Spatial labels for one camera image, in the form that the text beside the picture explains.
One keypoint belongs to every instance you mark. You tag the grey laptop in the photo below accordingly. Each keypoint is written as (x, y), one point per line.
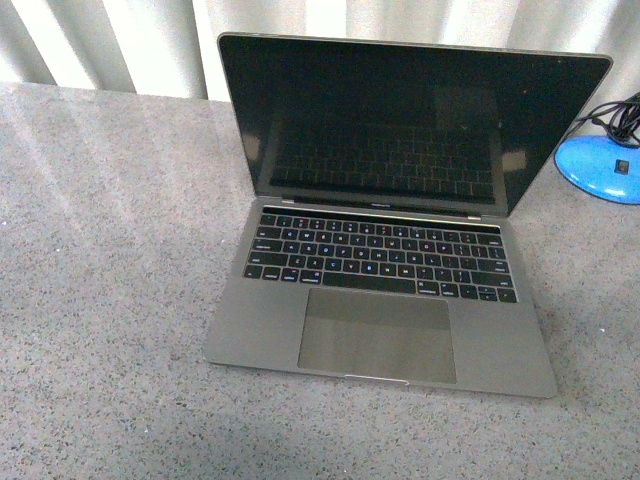
(379, 243)

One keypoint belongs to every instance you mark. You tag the blue desk lamp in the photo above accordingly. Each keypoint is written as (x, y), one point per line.
(600, 167)

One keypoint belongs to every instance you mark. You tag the white curtain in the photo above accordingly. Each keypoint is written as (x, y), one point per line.
(169, 47)

